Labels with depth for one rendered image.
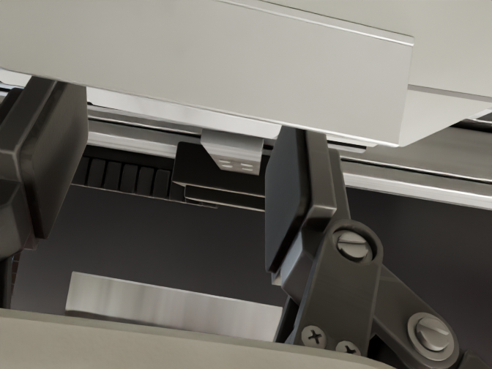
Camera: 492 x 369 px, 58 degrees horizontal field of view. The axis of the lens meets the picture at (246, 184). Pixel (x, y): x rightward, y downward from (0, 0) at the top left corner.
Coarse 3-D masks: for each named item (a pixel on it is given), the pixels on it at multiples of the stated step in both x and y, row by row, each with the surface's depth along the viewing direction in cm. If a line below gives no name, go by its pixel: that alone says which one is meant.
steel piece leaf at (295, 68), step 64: (0, 0) 8; (64, 0) 8; (128, 0) 8; (192, 0) 8; (256, 0) 8; (0, 64) 7; (64, 64) 8; (128, 64) 8; (192, 64) 8; (256, 64) 8; (320, 64) 8; (384, 64) 9; (320, 128) 8; (384, 128) 8
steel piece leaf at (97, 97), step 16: (96, 96) 18; (112, 96) 18; (128, 96) 17; (144, 112) 20; (160, 112) 19; (176, 112) 19; (192, 112) 18; (208, 112) 18; (224, 128) 21; (240, 128) 20; (256, 128) 20; (272, 128) 19
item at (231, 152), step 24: (192, 144) 40; (216, 144) 25; (240, 144) 25; (192, 168) 40; (216, 168) 40; (240, 168) 36; (264, 168) 40; (192, 192) 41; (216, 192) 41; (240, 192) 40; (264, 192) 40
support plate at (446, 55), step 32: (288, 0) 8; (320, 0) 8; (352, 0) 8; (384, 0) 8; (416, 0) 7; (448, 0) 7; (480, 0) 7; (416, 32) 8; (448, 32) 8; (480, 32) 8; (416, 64) 10; (448, 64) 10; (480, 64) 9; (416, 96) 12; (448, 96) 12; (416, 128) 16
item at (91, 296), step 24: (72, 288) 21; (96, 288) 21; (120, 288) 21; (144, 288) 21; (168, 288) 21; (72, 312) 21; (96, 312) 21; (120, 312) 21; (144, 312) 21; (168, 312) 21; (192, 312) 21; (216, 312) 21; (240, 312) 21; (264, 312) 21; (240, 336) 21; (264, 336) 20
